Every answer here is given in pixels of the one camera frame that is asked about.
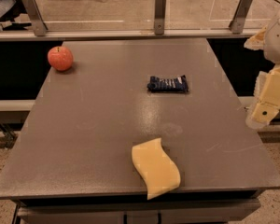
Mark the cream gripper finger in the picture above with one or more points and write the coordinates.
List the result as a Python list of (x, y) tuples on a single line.
[(256, 42), (266, 104)]

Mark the dark blue rxbar wrapper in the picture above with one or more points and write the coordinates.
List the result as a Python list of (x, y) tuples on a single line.
[(177, 84)]

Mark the yellow wavy sponge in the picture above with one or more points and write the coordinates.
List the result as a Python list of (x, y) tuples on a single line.
[(158, 171)]

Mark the red apple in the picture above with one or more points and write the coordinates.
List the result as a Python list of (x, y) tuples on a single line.
[(60, 58)]

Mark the right metal rail bracket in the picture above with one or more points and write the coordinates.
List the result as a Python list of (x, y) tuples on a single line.
[(237, 23)]

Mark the metal rail bracket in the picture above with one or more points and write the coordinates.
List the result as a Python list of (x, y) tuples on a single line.
[(159, 16), (38, 25), (237, 23)]

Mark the middle metal rail bracket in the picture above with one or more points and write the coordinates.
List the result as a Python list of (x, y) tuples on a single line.
[(159, 16)]

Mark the left metal rail bracket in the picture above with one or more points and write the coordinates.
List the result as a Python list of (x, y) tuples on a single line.
[(38, 25)]

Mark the metal rail bar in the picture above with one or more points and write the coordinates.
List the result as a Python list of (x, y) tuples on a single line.
[(130, 34)]

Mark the grey table drawer frame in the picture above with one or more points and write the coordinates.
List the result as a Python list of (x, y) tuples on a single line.
[(220, 207)]

